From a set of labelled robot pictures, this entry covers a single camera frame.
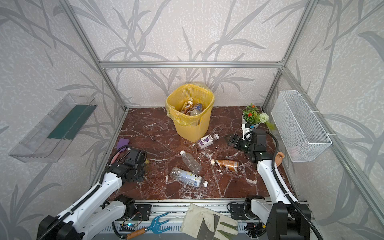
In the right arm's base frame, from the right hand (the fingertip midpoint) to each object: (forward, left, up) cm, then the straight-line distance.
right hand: (230, 134), depth 83 cm
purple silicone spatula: (+5, +71, -17) cm, 73 cm away
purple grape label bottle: (+5, +12, -14) cm, 19 cm away
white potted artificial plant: (+16, -16, -3) cm, 23 cm away
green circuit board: (-41, +53, -19) cm, 69 cm away
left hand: (-9, +48, -10) cm, 50 cm away
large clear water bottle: (-20, +26, -11) cm, 34 cm away
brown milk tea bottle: (-12, +1, -14) cm, 18 cm away
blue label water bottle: (+16, +19, +3) cm, 25 cm away
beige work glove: (-40, +15, -17) cm, 46 cm away
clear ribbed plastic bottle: (-12, +22, -12) cm, 28 cm away
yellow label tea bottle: (+20, +25, +2) cm, 32 cm away
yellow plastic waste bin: (+3, +21, -3) cm, 21 cm away
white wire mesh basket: (-12, -26, +17) cm, 33 cm away
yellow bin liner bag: (+24, +30, +8) cm, 39 cm away
